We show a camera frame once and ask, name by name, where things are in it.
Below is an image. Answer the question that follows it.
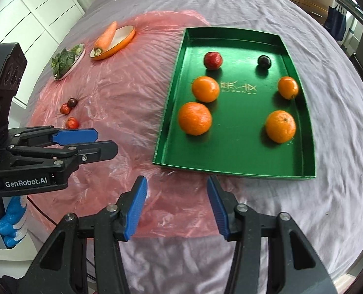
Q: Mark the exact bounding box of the red wrinkled fruit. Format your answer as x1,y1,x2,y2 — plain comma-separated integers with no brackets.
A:
65,117,80,129
60,103,71,115

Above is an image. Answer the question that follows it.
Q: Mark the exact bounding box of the smooth orange fruit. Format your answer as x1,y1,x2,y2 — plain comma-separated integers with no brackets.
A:
191,76,220,103
278,76,299,99

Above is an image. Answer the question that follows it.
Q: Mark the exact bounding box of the blue white gloved hand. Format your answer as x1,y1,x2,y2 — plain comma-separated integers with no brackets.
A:
0,196,27,249

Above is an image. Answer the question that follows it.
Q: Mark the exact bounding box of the dark brown round fruit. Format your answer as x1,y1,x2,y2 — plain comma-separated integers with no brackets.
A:
67,98,78,108

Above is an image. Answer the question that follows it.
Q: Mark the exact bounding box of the pink plastic sheet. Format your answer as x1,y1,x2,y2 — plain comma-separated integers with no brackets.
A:
28,10,218,238

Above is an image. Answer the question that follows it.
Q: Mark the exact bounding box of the lilac bed sheet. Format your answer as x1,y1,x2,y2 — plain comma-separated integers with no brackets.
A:
26,0,363,293

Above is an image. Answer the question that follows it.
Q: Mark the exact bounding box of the green leafy vegetable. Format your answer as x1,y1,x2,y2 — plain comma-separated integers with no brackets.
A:
50,44,85,80

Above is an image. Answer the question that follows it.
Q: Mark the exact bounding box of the white plate with greens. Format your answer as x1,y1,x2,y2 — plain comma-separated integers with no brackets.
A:
53,42,87,81

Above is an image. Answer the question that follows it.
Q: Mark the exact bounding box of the orange carrot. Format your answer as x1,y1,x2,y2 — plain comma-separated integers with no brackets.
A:
93,21,118,56

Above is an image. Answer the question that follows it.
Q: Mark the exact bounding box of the orange oval dish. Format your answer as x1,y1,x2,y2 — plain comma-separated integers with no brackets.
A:
90,25,136,61

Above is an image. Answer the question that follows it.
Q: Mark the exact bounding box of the green rectangular tray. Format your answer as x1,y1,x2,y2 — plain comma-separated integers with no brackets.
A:
153,27,316,180

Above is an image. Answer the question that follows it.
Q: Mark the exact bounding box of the red fruit in tray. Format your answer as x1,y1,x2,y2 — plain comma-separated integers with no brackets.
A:
203,52,223,70

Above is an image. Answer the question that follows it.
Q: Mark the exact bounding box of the dark purple plum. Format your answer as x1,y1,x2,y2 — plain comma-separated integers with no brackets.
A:
257,55,272,70

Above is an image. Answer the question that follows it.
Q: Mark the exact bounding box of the navy tote bag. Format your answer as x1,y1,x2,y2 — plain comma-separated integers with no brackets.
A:
324,4,346,41

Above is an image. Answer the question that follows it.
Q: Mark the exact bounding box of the black cable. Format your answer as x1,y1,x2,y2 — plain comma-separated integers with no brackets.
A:
26,195,96,282

